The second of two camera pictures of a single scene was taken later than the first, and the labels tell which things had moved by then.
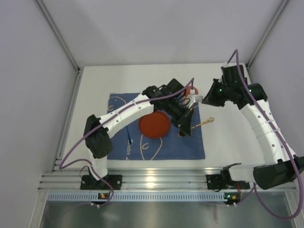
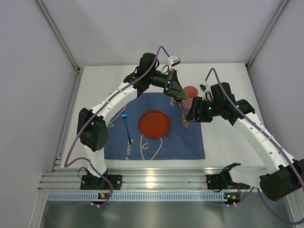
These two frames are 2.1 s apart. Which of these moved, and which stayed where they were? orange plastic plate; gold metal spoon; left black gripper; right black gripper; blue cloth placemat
Moved: left black gripper; gold metal spoon; right black gripper
Stayed: blue cloth placemat; orange plastic plate
